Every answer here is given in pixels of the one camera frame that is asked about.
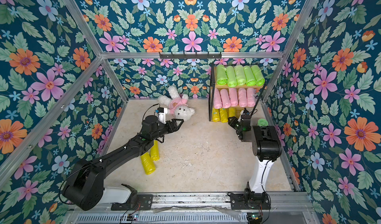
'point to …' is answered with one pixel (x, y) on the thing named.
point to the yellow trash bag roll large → (148, 164)
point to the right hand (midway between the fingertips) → (231, 117)
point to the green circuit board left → (131, 217)
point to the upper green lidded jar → (262, 122)
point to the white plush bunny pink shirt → (177, 104)
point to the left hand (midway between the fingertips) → (182, 121)
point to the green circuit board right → (254, 217)
